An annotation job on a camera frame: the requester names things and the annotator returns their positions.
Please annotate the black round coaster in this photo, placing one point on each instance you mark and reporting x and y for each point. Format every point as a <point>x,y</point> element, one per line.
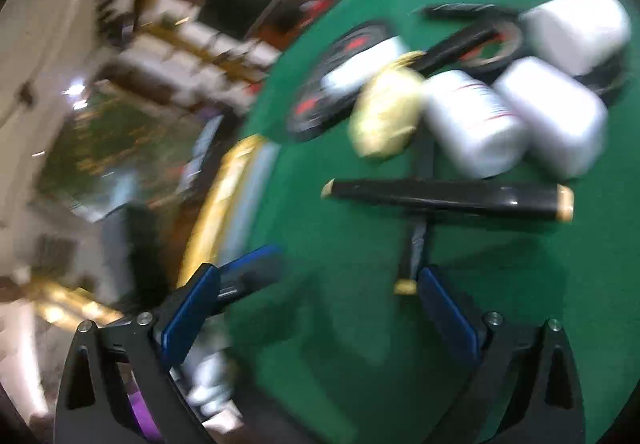
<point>310,107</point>

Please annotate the dark bulky object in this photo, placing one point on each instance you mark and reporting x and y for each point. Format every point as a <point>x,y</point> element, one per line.
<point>140,249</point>

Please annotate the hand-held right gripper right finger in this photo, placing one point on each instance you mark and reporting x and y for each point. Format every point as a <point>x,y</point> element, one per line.
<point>450,319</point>

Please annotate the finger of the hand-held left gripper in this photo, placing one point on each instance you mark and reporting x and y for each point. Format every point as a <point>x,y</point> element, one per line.
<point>250,261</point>

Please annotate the white bottle red label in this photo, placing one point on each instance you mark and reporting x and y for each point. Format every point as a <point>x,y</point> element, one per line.
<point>470,129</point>

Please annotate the person's left hand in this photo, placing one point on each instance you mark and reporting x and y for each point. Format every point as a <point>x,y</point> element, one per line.
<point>212,384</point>

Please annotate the white tube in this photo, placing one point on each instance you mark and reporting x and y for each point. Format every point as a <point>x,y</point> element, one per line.
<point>355,69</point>

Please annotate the white cup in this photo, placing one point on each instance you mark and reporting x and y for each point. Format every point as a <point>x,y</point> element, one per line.
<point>575,29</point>
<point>550,119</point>

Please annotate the black marker yellow caps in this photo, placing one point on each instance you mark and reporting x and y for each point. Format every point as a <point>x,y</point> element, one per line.
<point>440,198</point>
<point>414,249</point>

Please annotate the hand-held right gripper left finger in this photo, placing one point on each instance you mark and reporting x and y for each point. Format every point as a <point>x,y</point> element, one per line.
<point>190,314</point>

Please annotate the person's left forearm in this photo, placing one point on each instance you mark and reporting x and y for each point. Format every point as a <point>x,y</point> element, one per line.
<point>142,416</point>

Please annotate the gold crumpled wrapper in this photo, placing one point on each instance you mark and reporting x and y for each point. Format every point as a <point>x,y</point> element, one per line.
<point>385,114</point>

